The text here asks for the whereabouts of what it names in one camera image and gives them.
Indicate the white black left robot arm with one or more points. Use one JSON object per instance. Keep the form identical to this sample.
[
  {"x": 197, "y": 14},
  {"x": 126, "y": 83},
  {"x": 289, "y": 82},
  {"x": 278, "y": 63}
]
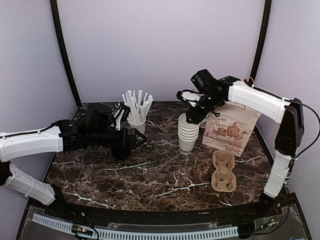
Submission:
[{"x": 61, "y": 136}]

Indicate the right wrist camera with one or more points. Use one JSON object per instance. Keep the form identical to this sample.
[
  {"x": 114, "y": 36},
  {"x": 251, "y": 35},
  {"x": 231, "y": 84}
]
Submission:
[{"x": 203, "y": 80}]

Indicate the printed paper takeout bag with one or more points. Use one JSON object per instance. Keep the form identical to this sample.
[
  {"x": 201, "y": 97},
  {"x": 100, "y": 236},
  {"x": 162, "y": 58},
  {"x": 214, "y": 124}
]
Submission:
[{"x": 231, "y": 130}]

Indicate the black corner post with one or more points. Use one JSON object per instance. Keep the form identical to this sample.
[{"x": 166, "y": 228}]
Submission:
[
  {"x": 261, "y": 39},
  {"x": 63, "y": 51}
]

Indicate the white cup holding straws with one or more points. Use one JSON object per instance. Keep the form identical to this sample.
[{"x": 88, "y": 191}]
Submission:
[{"x": 141, "y": 127}]

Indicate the black front table rail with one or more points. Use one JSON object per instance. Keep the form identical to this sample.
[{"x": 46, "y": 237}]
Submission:
[{"x": 244, "y": 214}]

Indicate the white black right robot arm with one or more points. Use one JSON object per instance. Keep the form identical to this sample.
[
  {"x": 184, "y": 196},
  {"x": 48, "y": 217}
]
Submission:
[{"x": 212, "y": 93}]

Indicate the stack of black cup lids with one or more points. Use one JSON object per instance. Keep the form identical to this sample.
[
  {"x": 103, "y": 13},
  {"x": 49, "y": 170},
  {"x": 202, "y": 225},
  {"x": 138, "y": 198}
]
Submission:
[{"x": 120, "y": 153}]

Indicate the brown cardboard cup carrier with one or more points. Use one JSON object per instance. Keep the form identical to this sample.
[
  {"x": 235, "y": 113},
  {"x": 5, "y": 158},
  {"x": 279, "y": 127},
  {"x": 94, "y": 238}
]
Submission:
[{"x": 223, "y": 179}]

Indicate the grey slotted cable duct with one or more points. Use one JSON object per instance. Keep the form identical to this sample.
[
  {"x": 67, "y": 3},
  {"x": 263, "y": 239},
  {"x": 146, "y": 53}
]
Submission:
[{"x": 119, "y": 231}]

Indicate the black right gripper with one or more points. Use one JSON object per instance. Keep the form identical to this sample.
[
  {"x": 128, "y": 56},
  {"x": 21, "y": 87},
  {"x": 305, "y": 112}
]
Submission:
[{"x": 197, "y": 116}]

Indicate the bundle of wrapped white straws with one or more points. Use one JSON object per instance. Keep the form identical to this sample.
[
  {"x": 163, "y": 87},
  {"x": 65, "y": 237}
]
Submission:
[{"x": 139, "y": 105}]

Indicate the black left corner post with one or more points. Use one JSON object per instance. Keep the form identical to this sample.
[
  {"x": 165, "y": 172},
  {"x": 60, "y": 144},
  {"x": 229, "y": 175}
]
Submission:
[{"x": 63, "y": 51}]

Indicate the stack of white paper cups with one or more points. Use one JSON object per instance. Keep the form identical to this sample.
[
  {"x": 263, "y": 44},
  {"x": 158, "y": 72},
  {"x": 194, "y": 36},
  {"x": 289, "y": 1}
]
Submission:
[{"x": 187, "y": 134}]

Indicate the black right corner post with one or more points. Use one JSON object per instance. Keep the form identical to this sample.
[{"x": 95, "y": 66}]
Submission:
[{"x": 261, "y": 39}]

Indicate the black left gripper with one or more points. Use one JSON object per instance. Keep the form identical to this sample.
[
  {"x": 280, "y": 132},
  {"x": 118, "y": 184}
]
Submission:
[{"x": 123, "y": 141}]

